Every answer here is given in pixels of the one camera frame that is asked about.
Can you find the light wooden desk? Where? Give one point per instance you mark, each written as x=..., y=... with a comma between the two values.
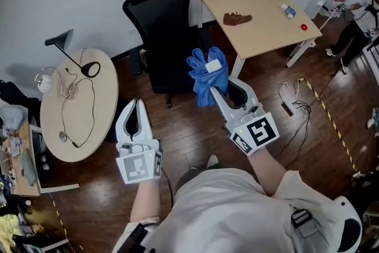
x=266, y=32

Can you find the person's white shoe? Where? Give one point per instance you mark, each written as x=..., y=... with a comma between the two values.
x=212, y=161

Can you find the small red object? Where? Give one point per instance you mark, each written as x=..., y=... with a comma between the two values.
x=304, y=27

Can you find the person's white shirt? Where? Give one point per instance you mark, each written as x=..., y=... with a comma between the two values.
x=225, y=216

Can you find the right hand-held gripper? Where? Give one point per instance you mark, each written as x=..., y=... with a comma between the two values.
x=257, y=133

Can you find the white rounded device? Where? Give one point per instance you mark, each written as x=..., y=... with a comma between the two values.
x=349, y=225

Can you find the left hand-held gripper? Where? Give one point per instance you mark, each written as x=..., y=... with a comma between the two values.
x=139, y=163

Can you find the person's right forearm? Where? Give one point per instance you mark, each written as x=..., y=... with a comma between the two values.
x=266, y=172

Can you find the person's dark trousers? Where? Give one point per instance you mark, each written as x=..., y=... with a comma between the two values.
x=186, y=179

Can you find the small blue white packet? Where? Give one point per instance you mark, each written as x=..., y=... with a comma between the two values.
x=289, y=12

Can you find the blue cloth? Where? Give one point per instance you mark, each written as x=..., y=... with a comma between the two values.
x=207, y=83

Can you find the padded chair armrest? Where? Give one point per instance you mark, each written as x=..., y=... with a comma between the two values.
x=136, y=62

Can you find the round wooden table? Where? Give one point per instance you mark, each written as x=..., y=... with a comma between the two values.
x=103, y=97

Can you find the brown object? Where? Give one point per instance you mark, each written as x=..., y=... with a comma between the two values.
x=237, y=19

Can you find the person's left forearm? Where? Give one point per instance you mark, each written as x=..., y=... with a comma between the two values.
x=145, y=201

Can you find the black power strip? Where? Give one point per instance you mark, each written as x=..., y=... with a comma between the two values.
x=286, y=108

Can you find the black desk lamp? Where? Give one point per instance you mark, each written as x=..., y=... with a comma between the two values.
x=89, y=69

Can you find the yellow black floor tape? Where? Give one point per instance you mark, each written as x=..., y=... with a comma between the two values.
x=328, y=118

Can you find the cluttered wooden workbench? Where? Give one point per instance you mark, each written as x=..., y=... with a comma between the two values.
x=17, y=163

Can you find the small silver disc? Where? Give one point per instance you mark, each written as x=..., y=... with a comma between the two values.
x=63, y=137

